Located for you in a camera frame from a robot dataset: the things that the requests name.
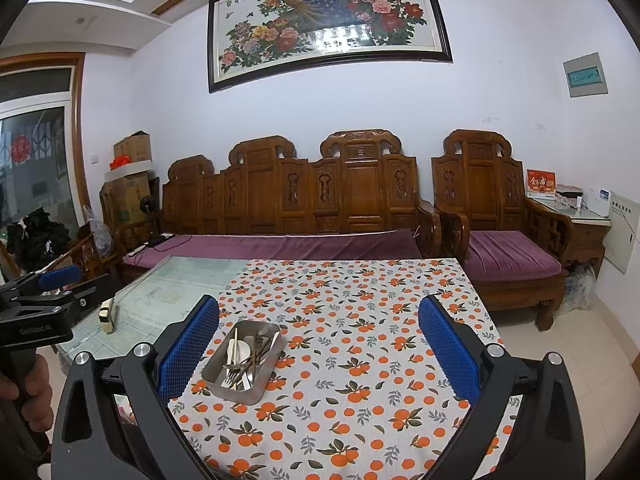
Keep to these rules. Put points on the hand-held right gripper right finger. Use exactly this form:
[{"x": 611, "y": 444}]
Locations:
[{"x": 450, "y": 347}]

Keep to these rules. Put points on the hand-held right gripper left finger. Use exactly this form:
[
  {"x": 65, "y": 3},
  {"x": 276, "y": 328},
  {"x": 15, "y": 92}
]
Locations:
[{"x": 187, "y": 347}]

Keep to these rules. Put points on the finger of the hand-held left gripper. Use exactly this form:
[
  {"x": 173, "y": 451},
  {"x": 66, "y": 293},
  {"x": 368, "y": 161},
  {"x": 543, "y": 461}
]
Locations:
[
  {"x": 60, "y": 277},
  {"x": 82, "y": 296}
]

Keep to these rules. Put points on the metal fork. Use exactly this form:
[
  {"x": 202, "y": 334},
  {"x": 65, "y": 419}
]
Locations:
[{"x": 231, "y": 377}]

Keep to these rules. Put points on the rectangular metal tray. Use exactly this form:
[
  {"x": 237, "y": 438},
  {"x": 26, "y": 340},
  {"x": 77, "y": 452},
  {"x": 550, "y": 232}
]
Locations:
[{"x": 230, "y": 392}]

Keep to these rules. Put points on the dark brown chopstick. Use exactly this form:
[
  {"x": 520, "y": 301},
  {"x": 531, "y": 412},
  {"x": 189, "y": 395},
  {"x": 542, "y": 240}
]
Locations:
[
  {"x": 256, "y": 345},
  {"x": 260, "y": 355}
]

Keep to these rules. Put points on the person's left hand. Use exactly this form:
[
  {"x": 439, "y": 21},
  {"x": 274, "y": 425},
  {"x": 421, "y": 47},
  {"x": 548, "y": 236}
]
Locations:
[{"x": 37, "y": 390}]

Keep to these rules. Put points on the plain wooden chair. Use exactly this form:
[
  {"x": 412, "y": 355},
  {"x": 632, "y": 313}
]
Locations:
[{"x": 92, "y": 260}]

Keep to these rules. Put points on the pile of black clothes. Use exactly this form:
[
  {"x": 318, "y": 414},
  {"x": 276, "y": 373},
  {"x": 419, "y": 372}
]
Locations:
[{"x": 37, "y": 240}]

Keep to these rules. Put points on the clear plastic bag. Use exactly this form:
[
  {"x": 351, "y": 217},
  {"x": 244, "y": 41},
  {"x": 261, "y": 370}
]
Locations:
[
  {"x": 100, "y": 235},
  {"x": 580, "y": 290}
]

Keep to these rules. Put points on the white remote control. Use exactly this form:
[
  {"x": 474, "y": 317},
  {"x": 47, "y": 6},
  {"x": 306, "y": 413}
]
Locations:
[{"x": 135, "y": 252}]

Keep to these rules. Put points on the large cardboard box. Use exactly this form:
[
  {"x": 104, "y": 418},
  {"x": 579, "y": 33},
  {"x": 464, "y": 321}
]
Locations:
[{"x": 127, "y": 200}]

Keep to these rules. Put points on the purple armchair cushion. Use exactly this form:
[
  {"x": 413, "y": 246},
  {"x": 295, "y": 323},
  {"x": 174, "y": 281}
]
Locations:
[{"x": 510, "y": 255}]

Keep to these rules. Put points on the orange fruit print tablecloth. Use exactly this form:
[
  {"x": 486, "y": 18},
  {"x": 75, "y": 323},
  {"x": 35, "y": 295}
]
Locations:
[{"x": 350, "y": 300}]

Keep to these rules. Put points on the small black fan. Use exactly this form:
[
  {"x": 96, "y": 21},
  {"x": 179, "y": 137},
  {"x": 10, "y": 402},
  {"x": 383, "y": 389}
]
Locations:
[{"x": 147, "y": 204}]

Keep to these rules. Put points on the wood framed glass door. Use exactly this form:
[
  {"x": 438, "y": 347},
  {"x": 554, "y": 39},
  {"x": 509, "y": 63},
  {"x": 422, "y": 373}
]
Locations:
[{"x": 45, "y": 160}]

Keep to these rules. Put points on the red plastic bag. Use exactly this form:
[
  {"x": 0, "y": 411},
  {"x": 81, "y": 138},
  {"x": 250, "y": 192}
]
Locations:
[{"x": 120, "y": 161}]

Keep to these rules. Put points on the long purple sofa cushion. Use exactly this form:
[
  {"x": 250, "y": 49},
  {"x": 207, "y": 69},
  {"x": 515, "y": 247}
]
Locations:
[{"x": 280, "y": 247}]

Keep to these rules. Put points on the small cardboard box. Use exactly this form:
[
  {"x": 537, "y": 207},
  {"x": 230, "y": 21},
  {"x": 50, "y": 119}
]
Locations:
[{"x": 132, "y": 147}]

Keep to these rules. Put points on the carved wooden armchair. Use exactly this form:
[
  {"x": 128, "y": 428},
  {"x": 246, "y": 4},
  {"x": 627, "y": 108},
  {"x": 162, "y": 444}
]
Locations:
[{"x": 480, "y": 185}]

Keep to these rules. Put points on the wooden side table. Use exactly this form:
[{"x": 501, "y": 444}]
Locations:
[{"x": 590, "y": 235}]

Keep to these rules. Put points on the carved wooden sofa bench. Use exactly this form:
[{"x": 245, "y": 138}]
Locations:
[{"x": 360, "y": 190}]

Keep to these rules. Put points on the red gift box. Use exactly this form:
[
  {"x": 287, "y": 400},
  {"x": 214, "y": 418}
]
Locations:
[{"x": 541, "y": 181}]

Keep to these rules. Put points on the grey flat box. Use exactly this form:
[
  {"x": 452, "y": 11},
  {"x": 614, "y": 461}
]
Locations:
[{"x": 570, "y": 192}]

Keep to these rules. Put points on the white box device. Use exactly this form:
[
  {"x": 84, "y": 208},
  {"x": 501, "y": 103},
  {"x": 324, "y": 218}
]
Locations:
[{"x": 599, "y": 202}]

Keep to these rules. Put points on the framed peacock flower painting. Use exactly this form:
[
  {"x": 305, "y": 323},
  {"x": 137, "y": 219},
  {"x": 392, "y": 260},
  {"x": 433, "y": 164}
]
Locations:
[{"x": 325, "y": 15}]

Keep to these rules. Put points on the white wall cabinet door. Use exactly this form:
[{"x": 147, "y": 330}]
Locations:
[{"x": 622, "y": 235}]

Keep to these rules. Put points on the grey wall electrical box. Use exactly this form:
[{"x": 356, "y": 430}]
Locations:
[{"x": 585, "y": 75}]

